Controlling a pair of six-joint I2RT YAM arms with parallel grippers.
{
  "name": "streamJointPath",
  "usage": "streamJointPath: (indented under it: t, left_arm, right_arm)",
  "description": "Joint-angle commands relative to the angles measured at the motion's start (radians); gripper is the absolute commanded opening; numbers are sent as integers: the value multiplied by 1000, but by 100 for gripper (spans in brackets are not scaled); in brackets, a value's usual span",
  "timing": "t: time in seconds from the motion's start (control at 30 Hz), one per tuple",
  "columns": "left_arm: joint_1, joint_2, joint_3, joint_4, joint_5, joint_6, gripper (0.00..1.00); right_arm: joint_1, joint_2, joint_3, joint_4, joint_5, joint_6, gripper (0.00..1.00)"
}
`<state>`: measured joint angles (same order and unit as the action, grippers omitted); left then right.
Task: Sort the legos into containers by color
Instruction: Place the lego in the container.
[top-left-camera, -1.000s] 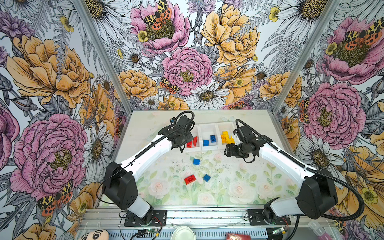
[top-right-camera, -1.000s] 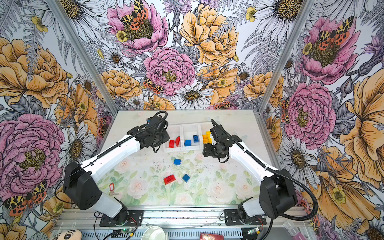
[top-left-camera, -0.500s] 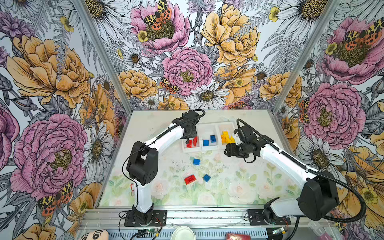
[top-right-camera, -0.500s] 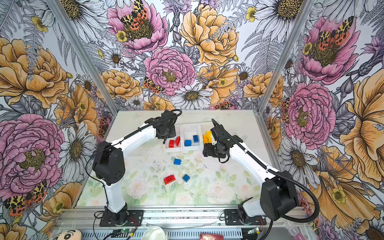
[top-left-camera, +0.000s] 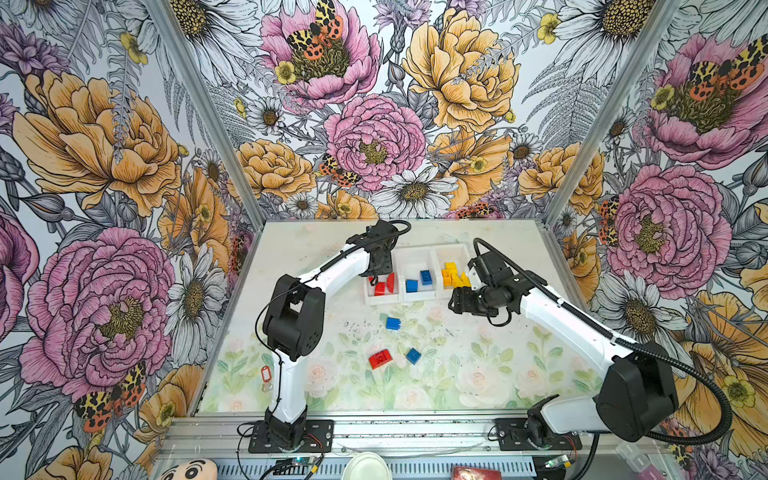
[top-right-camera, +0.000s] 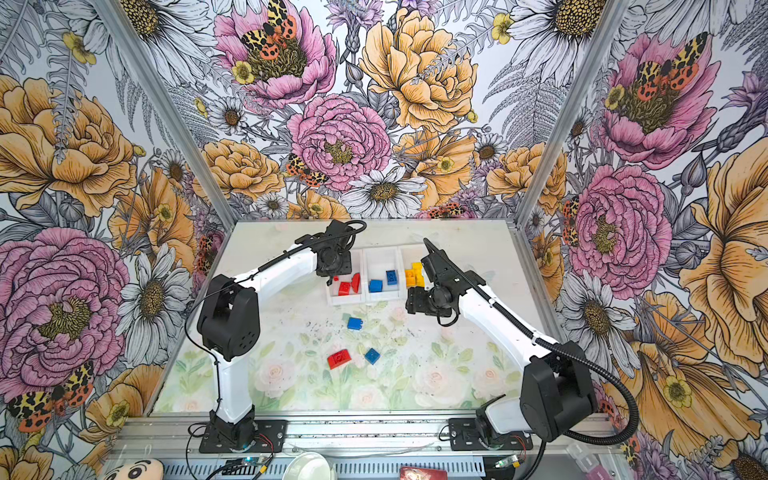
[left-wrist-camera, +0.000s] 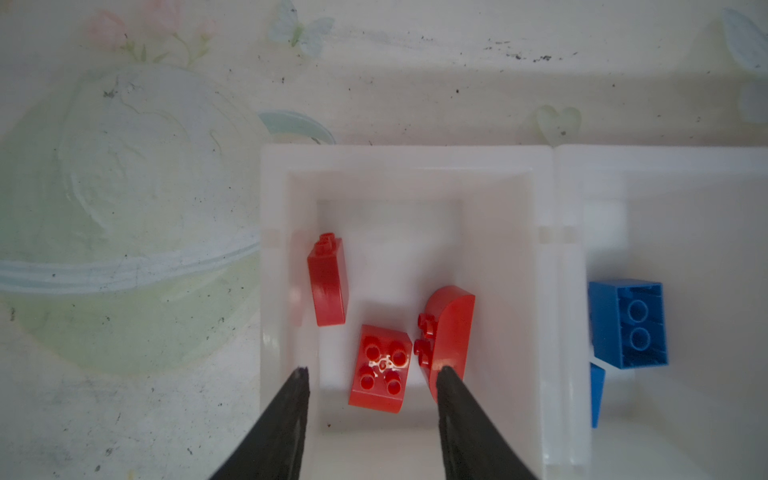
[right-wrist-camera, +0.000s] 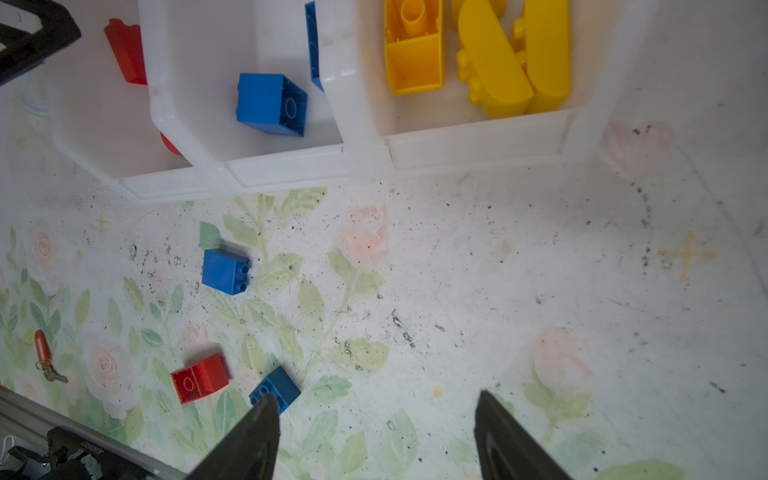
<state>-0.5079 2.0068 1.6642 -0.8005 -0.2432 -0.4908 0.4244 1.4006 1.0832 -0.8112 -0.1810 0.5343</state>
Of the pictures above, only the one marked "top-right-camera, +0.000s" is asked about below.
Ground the yellow lego brick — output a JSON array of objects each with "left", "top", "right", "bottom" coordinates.
[
  {"left": 411, "top": 262, "right": 425, "bottom": 287},
  {"left": 405, "top": 270, "right": 416, "bottom": 288}
]

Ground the red lego brick long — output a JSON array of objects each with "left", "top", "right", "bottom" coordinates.
[{"left": 350, "top": 273, "right": 361, "bottom": 294}]

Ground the white three-compartment container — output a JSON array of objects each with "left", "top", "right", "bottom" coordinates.
[{"left": 326, "top": 244, "right": 427, "bottom": 306}]

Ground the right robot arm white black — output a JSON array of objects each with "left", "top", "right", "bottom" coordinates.
[{"left": 406, "top": 239, "right": 597, "bottom": 446}]

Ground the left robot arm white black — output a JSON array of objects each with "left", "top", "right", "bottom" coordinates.
[{"left": 197, "top": 220, "right": 367, "bottom": 451}]

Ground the red box at bottom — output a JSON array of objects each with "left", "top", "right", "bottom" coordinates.
[{"left": 399, "top": 466, "right": 448, "bottom": 480}]

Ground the clear plastic container corner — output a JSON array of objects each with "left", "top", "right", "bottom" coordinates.
[{"left": 566, "top": 444, "right": 611, "bottom": 480}]

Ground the white round bowl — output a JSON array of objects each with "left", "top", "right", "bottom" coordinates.
[{"left": 282, "top": 452, "right": 338, "bottom": 480}]

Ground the cartoon face plush toy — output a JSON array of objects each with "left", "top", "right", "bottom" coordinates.
[{"left": 103, "top": 459, "right": 165, "bottom": 480}]

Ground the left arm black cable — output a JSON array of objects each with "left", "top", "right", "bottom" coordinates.
[{"left": 183, "top": 218, "right": 368, "bottom": 415}]

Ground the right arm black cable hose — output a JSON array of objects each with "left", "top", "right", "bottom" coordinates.
[{"left": 422, "top": 237, "right": 640, "bottom": 480}]

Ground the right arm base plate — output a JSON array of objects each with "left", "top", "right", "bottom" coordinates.
[{"left": 448, "top": 418, "right": 534, "bottom": 452}]

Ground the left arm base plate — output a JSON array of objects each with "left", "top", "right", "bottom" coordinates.
[{"left": 199, "top": 417, "right": 287, "bottom": 454}]

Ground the aluminium frame rail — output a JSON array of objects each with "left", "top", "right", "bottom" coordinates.
[{"left": 110, "top": 410, "right": 631, "bottom": 463}]

